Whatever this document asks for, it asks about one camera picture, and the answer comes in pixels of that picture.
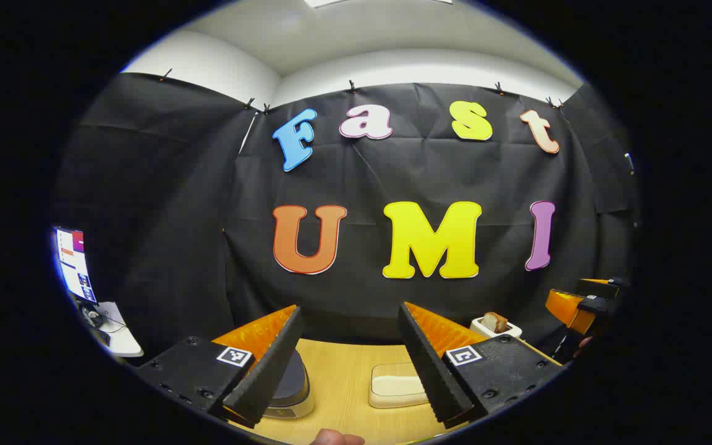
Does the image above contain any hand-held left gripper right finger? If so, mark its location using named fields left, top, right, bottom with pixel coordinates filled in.
left=398, top=302, right=564, bottom=428

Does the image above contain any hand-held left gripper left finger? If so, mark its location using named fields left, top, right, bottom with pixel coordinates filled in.
left=137, top=304, right=304, bottom=428

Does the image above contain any black rice cooker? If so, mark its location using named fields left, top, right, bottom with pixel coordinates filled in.
left=266, top=349, right=316, bottom=421

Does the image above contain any clear container of white rice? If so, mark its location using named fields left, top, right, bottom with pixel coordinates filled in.
left=368, top=363, right=431, bottom=409

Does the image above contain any white toaster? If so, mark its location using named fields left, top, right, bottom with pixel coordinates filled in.
left=470, top=312, right=523, bottom=339

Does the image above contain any small white side table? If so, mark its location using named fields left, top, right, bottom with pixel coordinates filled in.
left=81, top=301, right=145, bottom=358

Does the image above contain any black backdrop cloth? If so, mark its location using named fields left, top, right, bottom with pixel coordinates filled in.
left=53, top=72, right=641, bottom=359

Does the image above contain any computer monitor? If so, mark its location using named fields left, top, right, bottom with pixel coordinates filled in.
left=53, top=226, right=98, bottom=303

